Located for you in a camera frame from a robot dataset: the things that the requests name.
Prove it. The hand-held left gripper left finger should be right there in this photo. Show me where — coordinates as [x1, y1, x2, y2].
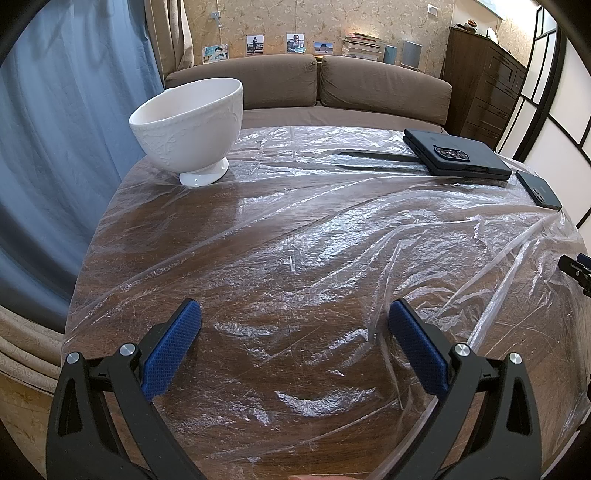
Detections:
[45, 298, 204, 480]

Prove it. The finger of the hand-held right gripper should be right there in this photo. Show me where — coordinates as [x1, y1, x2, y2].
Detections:
[558, 253, 591, 296]

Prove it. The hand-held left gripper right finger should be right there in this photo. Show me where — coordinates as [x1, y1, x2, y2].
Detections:
[388, 298, 542, 480]

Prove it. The blue smartphone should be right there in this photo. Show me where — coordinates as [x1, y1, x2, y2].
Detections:
[516, 170, 563, 212]

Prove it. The beige patterned cloth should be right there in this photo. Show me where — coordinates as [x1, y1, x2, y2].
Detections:
[0, 305, 65, 393]

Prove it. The black cased phone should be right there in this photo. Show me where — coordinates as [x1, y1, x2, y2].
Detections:
[403, 128, 513, 181]

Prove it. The black framed sliding screen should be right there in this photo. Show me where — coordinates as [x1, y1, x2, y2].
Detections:
[496, 0, 591, 160]

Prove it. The black stylus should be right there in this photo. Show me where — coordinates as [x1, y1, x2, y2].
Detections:
[338, 150, 419, 160]

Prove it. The dark wooden cabinet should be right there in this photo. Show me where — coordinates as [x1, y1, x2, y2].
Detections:
[441, 25, 528, 148]

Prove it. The white footed bowl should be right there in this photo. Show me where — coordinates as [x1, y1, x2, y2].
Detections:
[128, 78, 245, 186]

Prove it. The blue curtain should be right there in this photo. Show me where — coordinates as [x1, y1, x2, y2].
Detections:
[0, 0, 167, 330]

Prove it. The brown sofa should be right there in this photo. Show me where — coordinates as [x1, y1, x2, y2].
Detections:
[165, 53, 453, 134]

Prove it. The brown sofa back cushion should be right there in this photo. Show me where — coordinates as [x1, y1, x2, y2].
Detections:
[320, 55, 453, 125]
[165, 54, 319, 109]

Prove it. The grey cylinder speaker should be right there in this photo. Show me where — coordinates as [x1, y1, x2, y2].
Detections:
[401, 40, 423, 70]

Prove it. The stack of books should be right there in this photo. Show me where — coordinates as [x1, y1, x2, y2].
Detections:
[342, 32, 387, 62]

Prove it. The beige patterned curtain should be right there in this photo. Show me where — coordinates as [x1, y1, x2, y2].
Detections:
[145, 0, 195, 86]

